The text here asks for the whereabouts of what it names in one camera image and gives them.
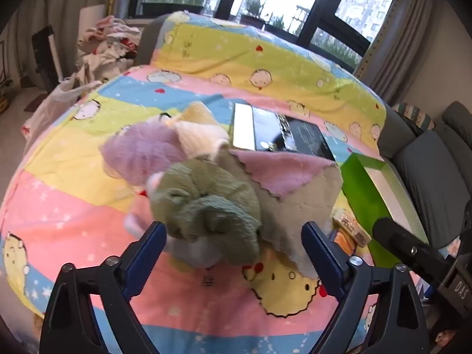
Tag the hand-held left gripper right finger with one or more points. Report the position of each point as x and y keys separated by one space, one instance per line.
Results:
x=324 y=254

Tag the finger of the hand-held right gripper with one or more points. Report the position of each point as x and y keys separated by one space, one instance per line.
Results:
x=402 y=239

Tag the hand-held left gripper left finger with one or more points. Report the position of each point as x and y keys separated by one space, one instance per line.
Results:
x=147 y=252

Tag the orange label snack packet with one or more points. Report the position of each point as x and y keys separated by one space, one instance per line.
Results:
x=350 y=226

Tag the grey rabbit plush toy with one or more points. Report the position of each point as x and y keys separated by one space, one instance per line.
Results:
x=195 y=252

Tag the grey beige cloth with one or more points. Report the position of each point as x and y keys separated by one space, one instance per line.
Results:
x=309 y=199

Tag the green box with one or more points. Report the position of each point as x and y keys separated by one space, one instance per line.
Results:
x=357 y=188

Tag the green plush cloth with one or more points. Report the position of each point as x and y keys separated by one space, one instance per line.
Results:
x=206 y=199

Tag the pink cloth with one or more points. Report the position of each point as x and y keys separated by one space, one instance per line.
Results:
x=280 y=173

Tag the purple fluffy cloth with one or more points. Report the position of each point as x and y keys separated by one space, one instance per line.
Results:
x=140 y=151

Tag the cream white towel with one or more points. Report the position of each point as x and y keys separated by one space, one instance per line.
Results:
x=195 y=140

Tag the pale yellow towel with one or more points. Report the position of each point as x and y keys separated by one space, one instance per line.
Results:
x=201 y=112

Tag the grey sofa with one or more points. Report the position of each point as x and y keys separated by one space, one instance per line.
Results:
x=424 y=177

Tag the black rectangular box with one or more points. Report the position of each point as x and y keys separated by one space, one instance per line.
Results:
x=295 y=136

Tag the cartoon printed blanket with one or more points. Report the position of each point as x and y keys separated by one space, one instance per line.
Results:
x=73 y=155

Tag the striped pillow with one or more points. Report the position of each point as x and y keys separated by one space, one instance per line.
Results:
x=416 y=114

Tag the white plastic bag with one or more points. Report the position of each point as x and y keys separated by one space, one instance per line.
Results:
x=55 y=99

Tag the brown floor mat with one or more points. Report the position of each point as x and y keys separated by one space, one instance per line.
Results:
x=35 y=103

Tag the beige curtain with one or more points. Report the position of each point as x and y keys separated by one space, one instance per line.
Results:
x=402 y=44

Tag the grey padded armrest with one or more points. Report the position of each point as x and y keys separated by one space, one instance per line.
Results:
x=149 y=40

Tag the pile of clothes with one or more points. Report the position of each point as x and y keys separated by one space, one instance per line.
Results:
x=107 y=44

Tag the black window frame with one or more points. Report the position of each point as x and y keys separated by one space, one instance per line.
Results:
x=317 y=7

